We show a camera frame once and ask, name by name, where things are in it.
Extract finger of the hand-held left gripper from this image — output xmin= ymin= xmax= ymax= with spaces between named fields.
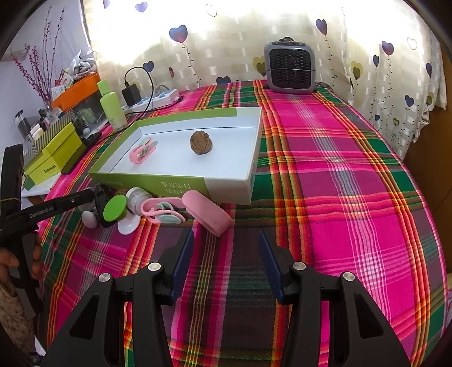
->
xmin=53 ymin=183 xmax=111 ymax=228

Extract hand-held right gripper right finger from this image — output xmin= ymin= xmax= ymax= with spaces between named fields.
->
xmin=258 ymin=229 xmax=412 ymax=367

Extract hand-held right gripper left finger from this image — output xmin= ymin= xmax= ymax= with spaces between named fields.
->
xmin=40 ymin=229 xmax=195 ymax=367

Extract green white disc toy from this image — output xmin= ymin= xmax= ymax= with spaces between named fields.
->
xmin=103 ymin=195 xmax=128 ymax=228

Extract white round toy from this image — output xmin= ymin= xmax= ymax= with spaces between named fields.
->
xmin=82 ymin=210 xmax=100 ymax=231
xmin=118 ymin=213 xmax=142 ymax=235

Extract pink green clip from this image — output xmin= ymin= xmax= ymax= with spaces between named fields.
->
xmin=129 ymin=138 xmax=158 ymax=165
xmin=140 ymin=198 xmax=189 ymax=224

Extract pink plastic case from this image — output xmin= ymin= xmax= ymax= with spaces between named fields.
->
xmin=182 ymin=190 xmax=234 ymax=236

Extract green white cardboard box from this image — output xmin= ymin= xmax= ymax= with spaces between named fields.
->
xmin=88 ymin=106 xmax=262 ymax=206

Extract person's left forearm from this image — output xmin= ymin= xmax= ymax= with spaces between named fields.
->
xmin=0 ymin=272 xmax=39 ymax=357

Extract person's left hand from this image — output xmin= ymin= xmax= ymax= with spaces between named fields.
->
xmin=0 ymin=231 xmax=44 ymax=283

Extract white ribbed jar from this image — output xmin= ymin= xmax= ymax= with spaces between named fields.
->
xmin=125 ymin=187 xmax=153 ymax=216

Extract yellow-green box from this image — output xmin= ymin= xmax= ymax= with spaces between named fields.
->
xmin=23 ymin=122 xmax=89 ymax=187

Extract plaid tablecloth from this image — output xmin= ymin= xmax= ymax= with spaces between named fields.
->
xmin=21 ymin=80 xmax=447 ymax=367

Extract striped box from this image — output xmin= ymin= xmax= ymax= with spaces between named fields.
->
xmin=23 ymin=113 xmax=73 ymax=156

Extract jar with dark contents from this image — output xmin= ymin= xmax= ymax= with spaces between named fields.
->
xmin=13 ymin=110 xmax=32 ymax=142

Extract light green bottle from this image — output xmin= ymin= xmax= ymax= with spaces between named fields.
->
xmin=97 ymin=79 xmax=127 ymax=130

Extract black charger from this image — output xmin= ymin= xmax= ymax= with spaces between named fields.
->
xmin=122 ymin=85 xmax=141 ymax=106

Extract clear bin with orange lid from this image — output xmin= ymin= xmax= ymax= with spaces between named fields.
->
xmin=49 ymin=72 xmax=108 ymax=124

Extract white blue power strip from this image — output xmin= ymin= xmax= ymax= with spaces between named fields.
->
xmin=122 ymin=88 xmax=180 ymax=114

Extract colourful paper cards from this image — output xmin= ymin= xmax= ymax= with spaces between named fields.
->
xmin=51 ymin=69 xmax=75 ymax=99

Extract purple decorative branches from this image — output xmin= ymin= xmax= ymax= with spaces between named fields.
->
xmin=12 ymin=7 xmax=62 ymax=106

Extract wooden cabinet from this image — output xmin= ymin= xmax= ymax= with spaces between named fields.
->
xmin=406 ymin=42 xmax=452 ymax=283

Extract grey small heater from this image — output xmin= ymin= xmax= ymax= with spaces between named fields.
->
xmin=264 ymin=37 xmax=316 ymax=94

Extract heart print curtain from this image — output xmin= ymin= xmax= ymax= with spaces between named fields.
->
xmin=81 ymin=0 xmax=444 ymax=159

